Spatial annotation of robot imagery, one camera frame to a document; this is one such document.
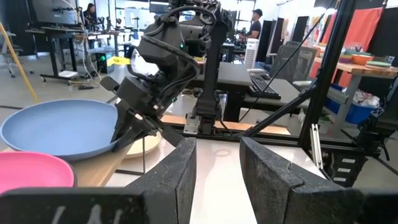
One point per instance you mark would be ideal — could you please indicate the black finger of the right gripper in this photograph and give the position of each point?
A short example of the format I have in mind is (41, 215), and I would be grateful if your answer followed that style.
(168, 132)
(127, 130)

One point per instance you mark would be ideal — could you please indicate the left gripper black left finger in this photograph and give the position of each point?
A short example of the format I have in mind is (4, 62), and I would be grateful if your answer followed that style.
(177, 180)

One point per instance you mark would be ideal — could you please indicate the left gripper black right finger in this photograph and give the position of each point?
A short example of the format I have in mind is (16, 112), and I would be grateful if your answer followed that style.
(280, 193)

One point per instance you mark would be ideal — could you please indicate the cream plate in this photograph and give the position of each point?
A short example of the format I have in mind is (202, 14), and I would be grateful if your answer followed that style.
(150, 147)

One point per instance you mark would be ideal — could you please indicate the blue plate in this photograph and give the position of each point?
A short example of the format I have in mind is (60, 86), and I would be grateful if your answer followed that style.
(62, 127)

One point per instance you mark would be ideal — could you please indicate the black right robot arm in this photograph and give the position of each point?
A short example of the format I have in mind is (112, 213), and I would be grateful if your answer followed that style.
(211, 77)

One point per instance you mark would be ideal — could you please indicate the yellow tag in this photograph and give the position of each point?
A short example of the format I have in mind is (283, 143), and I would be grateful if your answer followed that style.
(119, 61)

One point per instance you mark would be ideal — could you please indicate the computer tower with green light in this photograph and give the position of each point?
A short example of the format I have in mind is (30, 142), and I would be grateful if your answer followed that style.
(101, 62)

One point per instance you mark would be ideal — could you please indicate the person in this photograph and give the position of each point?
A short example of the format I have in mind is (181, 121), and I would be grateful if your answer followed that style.
(255, 26)
(90, 15)

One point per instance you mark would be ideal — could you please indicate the black standing desk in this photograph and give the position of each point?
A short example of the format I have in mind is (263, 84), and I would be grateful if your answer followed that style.
(59, 46)

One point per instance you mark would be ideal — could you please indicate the pink plate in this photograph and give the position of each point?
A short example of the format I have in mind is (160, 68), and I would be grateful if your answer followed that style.
(31, 171)

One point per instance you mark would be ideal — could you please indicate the black keyboard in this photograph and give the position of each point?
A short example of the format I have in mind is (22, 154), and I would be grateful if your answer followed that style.
(264, 87)

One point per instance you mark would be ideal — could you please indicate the blue storage bin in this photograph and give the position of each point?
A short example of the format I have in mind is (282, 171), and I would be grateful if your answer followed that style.
(354, 110)

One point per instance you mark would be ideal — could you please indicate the white tower fan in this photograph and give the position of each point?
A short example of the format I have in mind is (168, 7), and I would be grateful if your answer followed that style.
(251, 53)

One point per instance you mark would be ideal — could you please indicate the grey mesh office chair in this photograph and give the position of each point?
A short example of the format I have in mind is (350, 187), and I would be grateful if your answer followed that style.
(295, 62)

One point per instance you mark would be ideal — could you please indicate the purple bowl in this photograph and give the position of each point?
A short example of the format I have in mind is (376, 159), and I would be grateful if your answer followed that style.
(345, 58)

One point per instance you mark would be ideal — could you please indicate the wooden side table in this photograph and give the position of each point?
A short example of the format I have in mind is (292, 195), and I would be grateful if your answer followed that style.
(367, 70)

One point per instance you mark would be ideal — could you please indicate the orange bowl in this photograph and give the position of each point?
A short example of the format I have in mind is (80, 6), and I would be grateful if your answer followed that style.
(362, 59)

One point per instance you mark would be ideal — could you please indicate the green plate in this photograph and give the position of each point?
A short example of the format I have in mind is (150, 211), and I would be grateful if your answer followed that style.
(378, 63)

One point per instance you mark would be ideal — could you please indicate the orange curtain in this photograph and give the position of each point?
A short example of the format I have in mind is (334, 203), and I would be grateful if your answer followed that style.
(363, 31)

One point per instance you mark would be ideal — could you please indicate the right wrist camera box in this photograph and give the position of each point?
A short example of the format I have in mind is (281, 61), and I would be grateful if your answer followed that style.
(109, 84)

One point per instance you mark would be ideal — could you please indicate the white metal bracket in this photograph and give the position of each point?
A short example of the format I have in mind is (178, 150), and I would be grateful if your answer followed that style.
(315, 146)

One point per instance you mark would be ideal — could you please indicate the black diagonal frame brace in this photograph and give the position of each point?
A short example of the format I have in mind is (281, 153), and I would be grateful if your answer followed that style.
(280, 113)

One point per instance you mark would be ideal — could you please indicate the wall monitor screen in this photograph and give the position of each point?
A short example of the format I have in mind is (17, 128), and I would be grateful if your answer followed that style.
(54, 11)

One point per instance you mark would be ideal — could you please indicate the black frame post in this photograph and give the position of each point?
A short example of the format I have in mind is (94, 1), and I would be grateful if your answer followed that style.
(329, 62)

